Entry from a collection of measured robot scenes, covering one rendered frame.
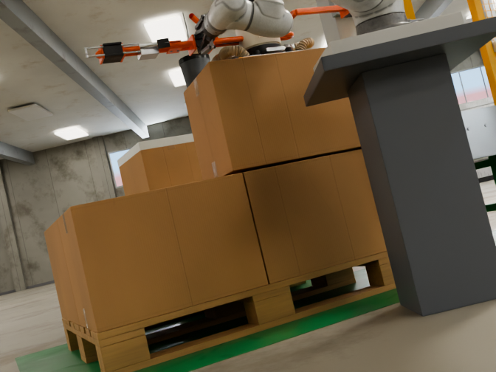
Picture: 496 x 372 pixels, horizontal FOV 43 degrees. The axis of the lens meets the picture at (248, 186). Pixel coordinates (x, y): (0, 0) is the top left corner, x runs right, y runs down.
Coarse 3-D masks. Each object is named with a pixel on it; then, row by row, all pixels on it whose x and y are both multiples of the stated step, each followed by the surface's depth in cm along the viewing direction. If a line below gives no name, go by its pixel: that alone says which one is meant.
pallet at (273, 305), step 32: (384, 256) 234; (256, 288) 213; (288, 288) 217; (320, 288) 270; (384, 288) 232; (64, 320) 272; (160, 320) 198; (224, 320) 251; (256, 320) 212; (288, 320) 215; (96, 352) 230; (128, 352) 193; (160, 352) 203; (192, 352) 201
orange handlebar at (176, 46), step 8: (304, 8) 229; (312, 8) 231; (320, 8) 232; (328, 8) 233; (336, 8) 235; (344, 8) 236; (216, 40) 241; (224, 40) 242; (232, 40) 244; (240, 40) 245; (280, 40) 257; (128, 48) 228; (136, 48) 229; (168, 48) 234; (176, 48) 235; (184, 48) 240
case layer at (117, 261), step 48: (144, 192) 203; (192, 192) 209; (240, 192) 216; (288, 192) 223; (336, 192) 231; (48, 240) 272; (96, 240) 195; (144, 240) 200; (192, 240) 207; (240, 240) 213; (288, 240) 220; (336, 240) 228; (384, 240) 235; (96, 288) 192; (144, 288) 198; (192, 288) 204; (240, 288) 211
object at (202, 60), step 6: (204, 54) 1016; (180, 60) 1019; (186, 60) 1009; (192, 60) 1007; (198, 60) 1008; (204, 60) 1015; (180, 66) 1029; (186, 66) 1012; (192, 66) 1008; (198, 66) 1008; (186, 72) 1015; (192, 72) 1009; (198, 72) 1008; (186, 78) 1018; (192, 78) 1010; (186, 84) 1025
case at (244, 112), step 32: (224, 64) 223; (256, 64) 227; (288, 64) 231; (192, 96) 247; (224, 96) 221; (256, 96) 225; (288, 96) 229; (192, 128) 256; (224, 128) 219; (256, 128) 223; (288, 128) 227; (320, 128) 232; (352, 128) 236; (224, 160) 224; (256, 160) 222; (288, 160) 226
